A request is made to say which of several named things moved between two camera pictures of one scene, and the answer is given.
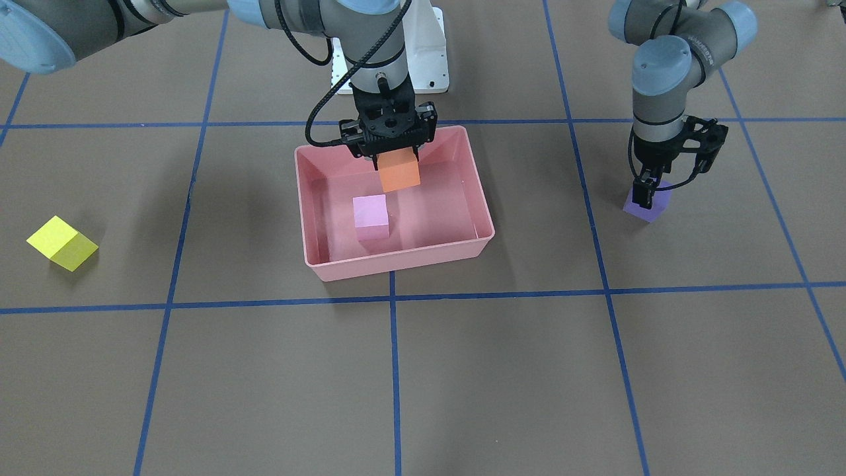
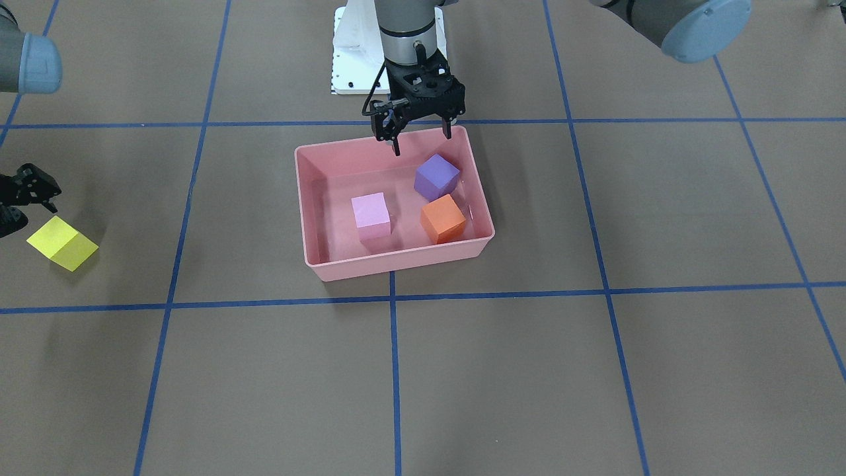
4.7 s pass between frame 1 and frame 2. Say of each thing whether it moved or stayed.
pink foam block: stayed
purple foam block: moved
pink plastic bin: stayed
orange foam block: moved
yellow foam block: stayed
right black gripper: moved
